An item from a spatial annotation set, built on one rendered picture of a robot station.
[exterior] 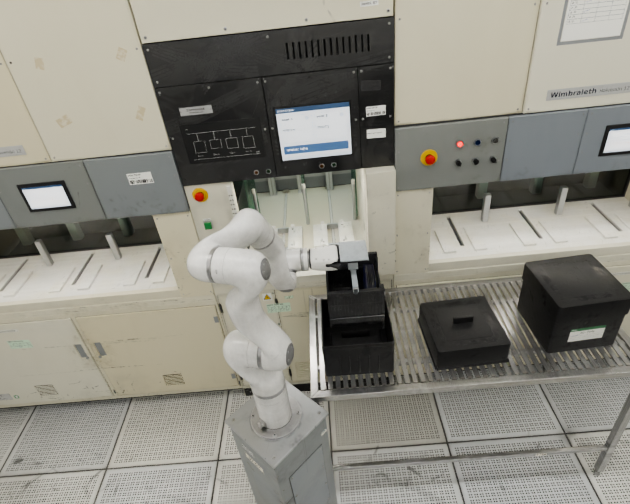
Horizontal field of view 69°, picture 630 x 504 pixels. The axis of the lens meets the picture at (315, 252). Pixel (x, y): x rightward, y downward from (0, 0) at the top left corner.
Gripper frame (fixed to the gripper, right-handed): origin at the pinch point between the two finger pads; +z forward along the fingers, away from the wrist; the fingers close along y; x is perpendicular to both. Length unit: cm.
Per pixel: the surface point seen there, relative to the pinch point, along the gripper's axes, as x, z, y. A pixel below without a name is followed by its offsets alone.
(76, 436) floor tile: -125, -162, -20
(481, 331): -39, 49, 5
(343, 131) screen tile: 32, 1, -39
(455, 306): -39, 43, -10
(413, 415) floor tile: -125, 29, -18
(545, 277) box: -24, 76, -6
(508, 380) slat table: -49, 55, 22
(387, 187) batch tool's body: 8.0, 17.8, -33.9
